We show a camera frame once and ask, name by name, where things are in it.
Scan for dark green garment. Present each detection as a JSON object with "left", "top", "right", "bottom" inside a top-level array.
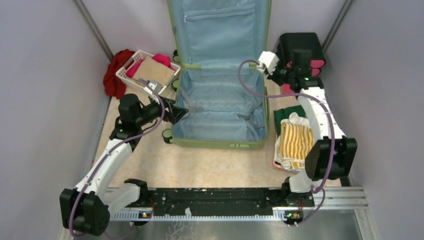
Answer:
[{"left": 273, "top": 105, "right": 306, "bottom": 136}]

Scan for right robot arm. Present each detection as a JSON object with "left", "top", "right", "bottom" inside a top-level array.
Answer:
[{"left": 260, "top": 49, "right": 358, "bottom": 206}]

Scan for pink folded cloth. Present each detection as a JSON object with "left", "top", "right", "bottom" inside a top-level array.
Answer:
[{"left": 132, "top": 53, "right": 173, "bottom": 70}]

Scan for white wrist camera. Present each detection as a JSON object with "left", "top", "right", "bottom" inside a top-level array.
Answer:
[
  {"left": 143, "top": 80, "right": 163, "bottom": 98},
  {"left": 257, "top": 51, "right": 280, "bottom": 76}
]

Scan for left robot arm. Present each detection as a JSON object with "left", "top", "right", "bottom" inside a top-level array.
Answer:
[{"left": 59, "top": 93, "right": 189, "bottom": 238}]

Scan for black pink drawer cabinet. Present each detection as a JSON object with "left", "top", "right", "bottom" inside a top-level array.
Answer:
[{"left": 276, "top": 32, "right": 326, "bottom": 77}]

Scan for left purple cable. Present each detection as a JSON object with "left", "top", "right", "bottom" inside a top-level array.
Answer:
[{"left": 67, "top": 78, "right": 167, "bottom": 239}]

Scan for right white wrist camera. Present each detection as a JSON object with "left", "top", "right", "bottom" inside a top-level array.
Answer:
[{"left": 257, "top": 51, "right": 280, "bottom": 76}]

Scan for tan folded cloth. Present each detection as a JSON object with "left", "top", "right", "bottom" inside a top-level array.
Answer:
[{"left": 126, "top": 57, "right": 175, "bottom": 87}]

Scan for white plastic basket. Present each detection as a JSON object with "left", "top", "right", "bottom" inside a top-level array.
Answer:
[{"left": 115, "top": 50, "right": 181, "bottom": 97}]

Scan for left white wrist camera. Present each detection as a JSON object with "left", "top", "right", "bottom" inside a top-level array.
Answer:
[{"left": 143, "top": 80, "right": 163, "bottom": 98}]

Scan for red cloth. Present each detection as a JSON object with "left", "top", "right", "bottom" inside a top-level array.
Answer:
[{"left": 103, "top": 49, "right": 135, "bottom": 100}]

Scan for pink plastic basket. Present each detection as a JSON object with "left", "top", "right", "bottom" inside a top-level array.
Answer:
[{"left": 272, "top": 135, "right": 285, "bottom": 170}]

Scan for yellow white striped garment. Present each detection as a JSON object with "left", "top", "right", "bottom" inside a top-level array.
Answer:
[{"left": 280, "top": 122, "right": 314, "bottom": 171}]

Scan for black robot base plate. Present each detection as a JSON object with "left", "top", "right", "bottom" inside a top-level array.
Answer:
[{"left": 129, "top": 187, "right": 315, "bottom": 217}]

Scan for aluminium frame rail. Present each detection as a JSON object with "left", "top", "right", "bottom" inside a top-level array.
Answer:
[{"left": 111, "top": 187, "right": 368, "bottom": 222}]

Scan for green hard-shell suitcase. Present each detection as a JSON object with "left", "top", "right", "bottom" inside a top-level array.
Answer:
[{"left": 162, "top": 0, "right": 272, "bottom": 150}]

